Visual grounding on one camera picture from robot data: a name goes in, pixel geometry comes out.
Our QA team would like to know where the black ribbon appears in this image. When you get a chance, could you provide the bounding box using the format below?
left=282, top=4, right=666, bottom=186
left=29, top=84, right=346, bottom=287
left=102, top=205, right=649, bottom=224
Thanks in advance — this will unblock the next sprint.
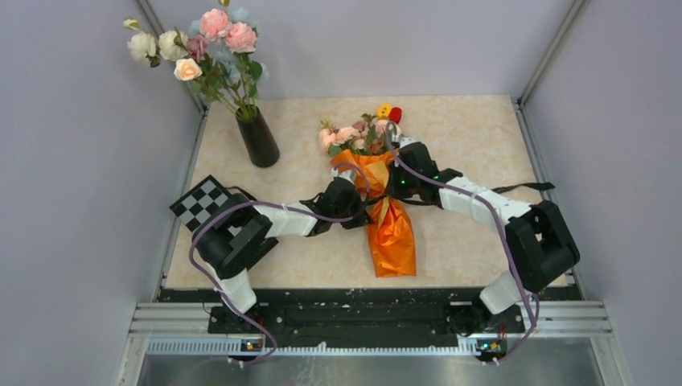
left=364, top=182, right=556, bottom=209

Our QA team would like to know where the orange paper bouquet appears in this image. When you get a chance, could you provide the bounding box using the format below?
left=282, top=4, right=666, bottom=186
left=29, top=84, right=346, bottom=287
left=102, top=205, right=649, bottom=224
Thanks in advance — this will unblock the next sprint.
left=318, top=114, right=417, bottom=277

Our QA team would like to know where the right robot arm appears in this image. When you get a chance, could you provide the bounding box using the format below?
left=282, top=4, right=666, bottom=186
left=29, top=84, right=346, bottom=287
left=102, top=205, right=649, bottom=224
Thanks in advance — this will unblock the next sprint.
left=387, top=137, right=580, bottom=331

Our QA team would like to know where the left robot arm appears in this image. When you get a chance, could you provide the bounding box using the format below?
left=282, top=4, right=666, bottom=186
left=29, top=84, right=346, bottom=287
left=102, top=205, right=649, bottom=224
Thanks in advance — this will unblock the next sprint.
left=189, top=175, right=372, bottom=333

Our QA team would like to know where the black tapered vase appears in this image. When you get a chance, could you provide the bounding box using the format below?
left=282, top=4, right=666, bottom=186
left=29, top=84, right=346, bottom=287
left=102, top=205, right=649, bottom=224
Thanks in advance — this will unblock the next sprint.
left=236, top=109, right=280, bottom=168

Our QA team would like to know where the black white checkerboard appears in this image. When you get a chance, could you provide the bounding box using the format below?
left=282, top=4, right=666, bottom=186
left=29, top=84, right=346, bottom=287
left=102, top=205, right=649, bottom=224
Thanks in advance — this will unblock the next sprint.
left=169, top=175, right=279, bottom=268

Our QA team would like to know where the pink and white flower bunch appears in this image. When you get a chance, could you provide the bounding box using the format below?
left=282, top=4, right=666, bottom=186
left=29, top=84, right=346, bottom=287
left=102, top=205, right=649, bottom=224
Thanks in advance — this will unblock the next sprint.
left=123, top=1, right=268, bottom=122

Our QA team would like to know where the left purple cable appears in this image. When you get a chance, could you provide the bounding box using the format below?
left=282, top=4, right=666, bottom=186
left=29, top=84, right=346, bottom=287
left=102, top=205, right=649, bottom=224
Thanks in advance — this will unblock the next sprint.
left=189, top=162, right=372, bottom=368

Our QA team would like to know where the purple cable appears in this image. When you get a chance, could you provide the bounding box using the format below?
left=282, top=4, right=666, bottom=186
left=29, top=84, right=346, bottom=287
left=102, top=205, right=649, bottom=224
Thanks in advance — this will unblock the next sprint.
left=383, top=121, right=540, bottom=366
left=189, top=162, right=372, bottom=368

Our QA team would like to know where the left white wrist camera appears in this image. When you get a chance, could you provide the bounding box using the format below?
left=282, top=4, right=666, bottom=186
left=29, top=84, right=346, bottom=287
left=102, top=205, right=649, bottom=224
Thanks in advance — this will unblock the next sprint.
left=331, top=165, right=356, bottom=184

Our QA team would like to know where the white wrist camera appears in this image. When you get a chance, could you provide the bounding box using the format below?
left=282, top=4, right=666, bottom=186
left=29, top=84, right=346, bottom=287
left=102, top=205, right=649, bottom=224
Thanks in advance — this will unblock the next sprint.
left=396, top=136, right=417, bottom=149
left=331, top=165, right=356, bottom=184

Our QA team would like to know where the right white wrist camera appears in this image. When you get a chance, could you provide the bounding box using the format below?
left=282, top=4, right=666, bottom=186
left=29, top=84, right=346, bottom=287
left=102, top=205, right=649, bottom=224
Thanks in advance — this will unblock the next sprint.
left=396, top=136, right=417, bottom=149

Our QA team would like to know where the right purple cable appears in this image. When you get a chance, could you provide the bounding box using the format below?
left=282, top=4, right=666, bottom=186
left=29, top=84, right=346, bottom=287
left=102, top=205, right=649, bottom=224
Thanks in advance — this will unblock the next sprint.
left=383, top=121, right=540, bottom=366

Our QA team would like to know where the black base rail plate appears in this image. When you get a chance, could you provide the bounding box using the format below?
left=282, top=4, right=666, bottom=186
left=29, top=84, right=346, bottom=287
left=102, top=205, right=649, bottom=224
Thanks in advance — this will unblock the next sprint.
left=207, top=287, right=526, bottom=349

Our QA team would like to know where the aluminium frame rail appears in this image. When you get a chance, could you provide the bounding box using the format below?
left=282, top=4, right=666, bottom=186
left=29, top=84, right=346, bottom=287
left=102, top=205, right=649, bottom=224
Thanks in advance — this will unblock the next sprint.
left=117, top=299, right=630, bottom=385

